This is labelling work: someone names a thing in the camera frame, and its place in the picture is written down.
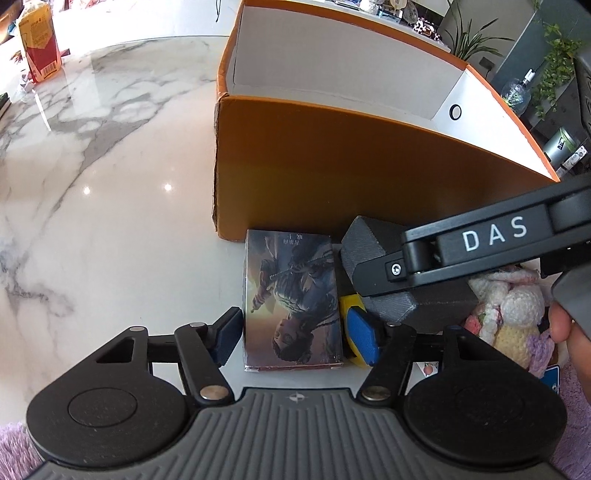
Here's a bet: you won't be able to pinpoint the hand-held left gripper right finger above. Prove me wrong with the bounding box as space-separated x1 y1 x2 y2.
347 306 497 401

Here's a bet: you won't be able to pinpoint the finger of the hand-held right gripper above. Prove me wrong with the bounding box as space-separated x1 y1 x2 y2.
358 226 439 299

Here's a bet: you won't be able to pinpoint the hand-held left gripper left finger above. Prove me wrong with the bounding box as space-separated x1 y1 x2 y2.
95 307 244 403

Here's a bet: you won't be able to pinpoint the dark grey hexagonal dumbbell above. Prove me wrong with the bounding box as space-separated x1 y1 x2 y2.
341 215 476 334

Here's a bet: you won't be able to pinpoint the illustrated card box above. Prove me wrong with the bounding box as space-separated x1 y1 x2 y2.
242 228 346 372

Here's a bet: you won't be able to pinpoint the orange cardboard box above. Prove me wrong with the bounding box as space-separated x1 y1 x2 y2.
211 0 561 243

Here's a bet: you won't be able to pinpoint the person's right hand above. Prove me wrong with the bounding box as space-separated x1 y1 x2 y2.
547 302 591 402

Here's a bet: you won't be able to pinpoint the yellow tape measure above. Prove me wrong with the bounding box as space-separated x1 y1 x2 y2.
338 294 370 368

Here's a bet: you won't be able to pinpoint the crochet bunny doll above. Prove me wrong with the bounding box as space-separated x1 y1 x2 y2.
464 265 561 380

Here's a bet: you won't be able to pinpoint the silver canister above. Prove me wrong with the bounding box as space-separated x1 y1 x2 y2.
542 127 579 170

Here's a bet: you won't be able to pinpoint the clear plastic bottle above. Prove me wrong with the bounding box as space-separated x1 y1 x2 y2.
501 68 537 117

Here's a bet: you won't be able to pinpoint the trailing green plant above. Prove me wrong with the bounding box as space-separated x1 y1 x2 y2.
530 0 583 121

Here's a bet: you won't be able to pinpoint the potted plant long leaves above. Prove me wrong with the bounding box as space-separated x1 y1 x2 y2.
444 0 509 62

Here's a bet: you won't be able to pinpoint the cow print pouch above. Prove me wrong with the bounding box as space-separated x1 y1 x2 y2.
412 17 445 41

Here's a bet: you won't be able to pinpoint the purple fluffy garment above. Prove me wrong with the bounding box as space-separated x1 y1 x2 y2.
0 360 591 480

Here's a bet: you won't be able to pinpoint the red and yellow packet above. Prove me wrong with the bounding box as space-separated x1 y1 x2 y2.
16 0 64 85

